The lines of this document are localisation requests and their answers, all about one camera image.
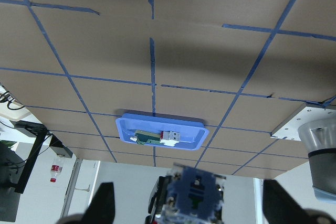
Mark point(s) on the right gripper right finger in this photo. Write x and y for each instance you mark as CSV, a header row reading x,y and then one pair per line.
x,y
279,207

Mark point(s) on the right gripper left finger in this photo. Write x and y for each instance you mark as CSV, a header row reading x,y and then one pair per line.
x,y
102,206

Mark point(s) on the red emergency stop button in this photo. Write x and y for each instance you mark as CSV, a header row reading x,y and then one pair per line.
x,y
187,195

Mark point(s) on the plastic bottle red label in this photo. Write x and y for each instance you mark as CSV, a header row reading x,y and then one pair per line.
x,y
56,167

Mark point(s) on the black monitor stand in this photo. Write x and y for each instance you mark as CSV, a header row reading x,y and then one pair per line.
x,y
41,134

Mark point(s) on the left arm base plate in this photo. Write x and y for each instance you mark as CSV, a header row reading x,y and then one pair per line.
x,y
288,129

